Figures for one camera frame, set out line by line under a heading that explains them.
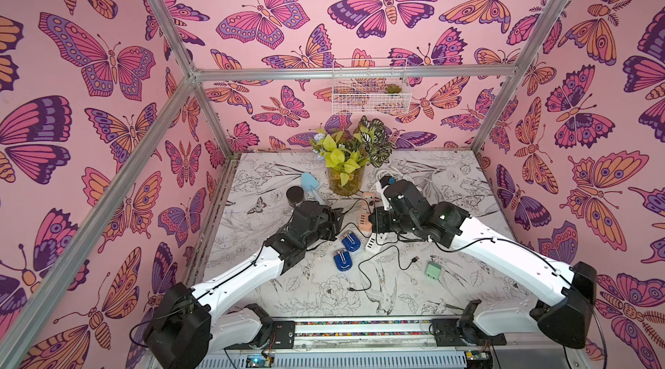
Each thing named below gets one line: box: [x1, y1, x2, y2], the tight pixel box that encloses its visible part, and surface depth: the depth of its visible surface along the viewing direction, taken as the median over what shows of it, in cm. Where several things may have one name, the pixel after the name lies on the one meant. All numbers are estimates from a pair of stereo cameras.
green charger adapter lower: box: [424, 261, 443, 280], surface depth 86 cm
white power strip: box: [365, 232, 382, 254], surface depth 89 cm
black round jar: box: [285, 185, 305, 208], surface depth 102 cm
